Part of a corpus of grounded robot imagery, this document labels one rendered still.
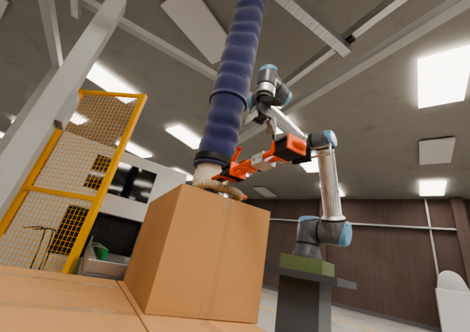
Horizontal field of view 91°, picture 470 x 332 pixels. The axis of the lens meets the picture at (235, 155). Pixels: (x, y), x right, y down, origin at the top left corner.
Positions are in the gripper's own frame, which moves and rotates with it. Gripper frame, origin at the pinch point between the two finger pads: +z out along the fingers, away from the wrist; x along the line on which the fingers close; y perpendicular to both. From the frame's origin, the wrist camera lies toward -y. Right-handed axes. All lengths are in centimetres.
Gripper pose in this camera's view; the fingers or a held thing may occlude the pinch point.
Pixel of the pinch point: (261, 133)
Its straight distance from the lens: 96.1
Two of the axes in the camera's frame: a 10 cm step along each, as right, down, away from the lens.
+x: -8.4, -3.6, -4.0
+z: -1.8, 8.9, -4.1
